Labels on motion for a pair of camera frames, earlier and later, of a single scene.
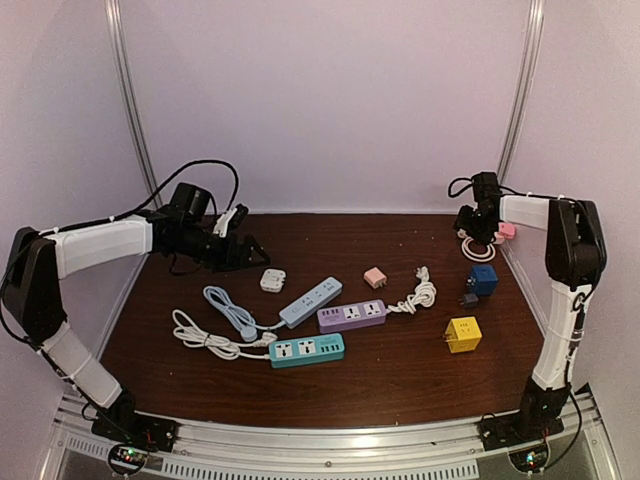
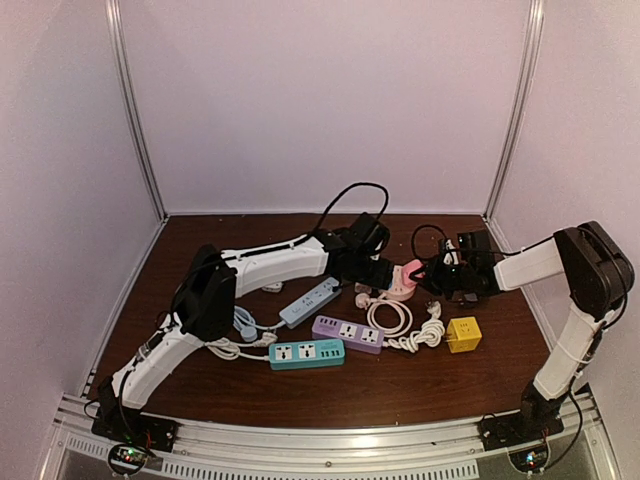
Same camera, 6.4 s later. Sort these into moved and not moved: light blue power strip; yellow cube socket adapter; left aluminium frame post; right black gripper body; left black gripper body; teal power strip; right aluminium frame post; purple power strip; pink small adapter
Moved: left black gripper body; pink small adapter; purple power strip; right black gripper body
Not moved: light blue power strip; left aluminium frame post; teal power strip; right aluminium frame post; yellow cube socket adapter
